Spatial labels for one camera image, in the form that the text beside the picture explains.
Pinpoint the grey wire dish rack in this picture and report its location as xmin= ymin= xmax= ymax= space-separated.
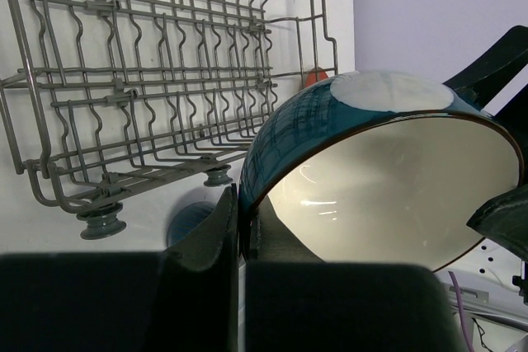
xmin=1 ymin=0 xmax=338 ymax=241

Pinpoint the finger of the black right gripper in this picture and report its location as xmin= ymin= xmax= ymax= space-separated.
xmin=466 ymin=185 xmax=528 ymax=261
xmin=444 ymin=25 xmax=527 ymax=114

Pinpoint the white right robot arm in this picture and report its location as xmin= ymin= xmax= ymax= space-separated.
xmin=439 ymin=25 xmax=527 ymax=330

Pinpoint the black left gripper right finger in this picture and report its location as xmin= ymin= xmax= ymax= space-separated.
xmin=244 ymin=214 xmax=460 ymax=351

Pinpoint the dark blue ribbed mug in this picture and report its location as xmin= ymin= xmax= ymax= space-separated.
xmin=166 ymin=201 xmax=215 ymax=247

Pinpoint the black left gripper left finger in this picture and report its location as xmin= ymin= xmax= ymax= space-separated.
xmin=1 ymin=186 xmax=238 ymax=351

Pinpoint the red orange plate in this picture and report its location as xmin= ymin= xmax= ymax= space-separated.
xmin=304 ymin=68 xmax=328 ymax=88

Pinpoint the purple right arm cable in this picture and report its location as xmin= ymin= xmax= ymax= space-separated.
xmin=448 ymin=271 xmax=475 ymax=352

